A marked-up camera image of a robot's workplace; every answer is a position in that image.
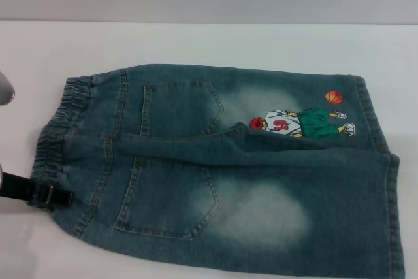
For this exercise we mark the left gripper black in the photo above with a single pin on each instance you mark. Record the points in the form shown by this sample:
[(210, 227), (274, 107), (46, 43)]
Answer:
[(18, 187)]

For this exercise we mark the blue denim shorts with print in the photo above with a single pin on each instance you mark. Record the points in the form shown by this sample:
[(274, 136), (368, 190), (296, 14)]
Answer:
[(248, 181)]

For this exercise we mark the left wrist silver black camera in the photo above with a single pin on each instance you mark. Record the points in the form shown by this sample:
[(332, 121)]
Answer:
[(6, 91)]

